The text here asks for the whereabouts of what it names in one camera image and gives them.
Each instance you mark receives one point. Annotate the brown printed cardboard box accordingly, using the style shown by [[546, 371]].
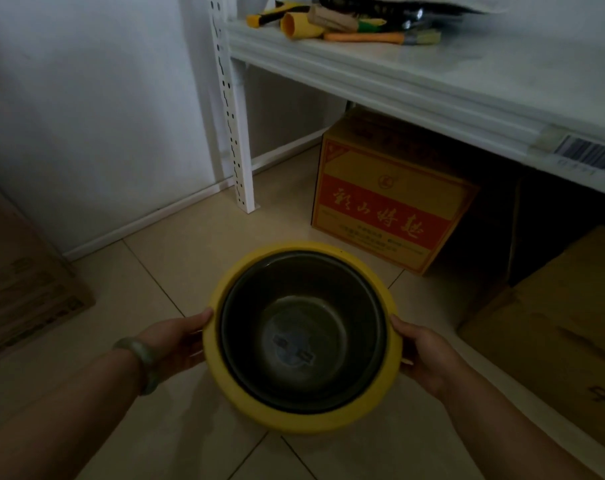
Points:
[[17, 284]]

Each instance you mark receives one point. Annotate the yellow and red cardboard box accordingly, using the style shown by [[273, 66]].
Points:
[[387, 194]]

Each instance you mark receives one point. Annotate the black and silver tool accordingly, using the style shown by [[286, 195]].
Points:
[[382, 5]]

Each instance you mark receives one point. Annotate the white metal shelving rack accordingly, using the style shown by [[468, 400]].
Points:
[[432, 84]]

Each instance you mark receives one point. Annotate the person's left forearm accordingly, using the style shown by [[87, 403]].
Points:
[[57, 419]]

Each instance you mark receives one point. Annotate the yellow pot with dark inner bowl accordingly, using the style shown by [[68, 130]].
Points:
[[302, 334]]

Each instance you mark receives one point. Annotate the person's right forearm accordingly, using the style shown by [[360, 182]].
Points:
[[512, 429]]

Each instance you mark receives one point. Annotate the person's right hand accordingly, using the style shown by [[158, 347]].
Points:
[[427, 357]]

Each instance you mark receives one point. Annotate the yellow plastic funnel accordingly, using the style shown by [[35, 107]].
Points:
[[300, 25]]

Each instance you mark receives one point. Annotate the green jade bangle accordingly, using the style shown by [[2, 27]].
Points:
[[142, 362]]

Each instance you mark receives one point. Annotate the person's left hand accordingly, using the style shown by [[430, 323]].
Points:
[[175, 344]]

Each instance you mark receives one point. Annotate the plain brown cardboard box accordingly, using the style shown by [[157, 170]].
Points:
[[557, 334]]

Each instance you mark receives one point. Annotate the person's right thumb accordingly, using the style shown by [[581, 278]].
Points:
[[405, 328]]

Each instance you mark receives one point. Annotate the barcode label sticker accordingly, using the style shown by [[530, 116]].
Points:
[[588, 153]]

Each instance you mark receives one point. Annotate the person's left thumb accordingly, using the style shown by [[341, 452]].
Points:
[[195, 318]]

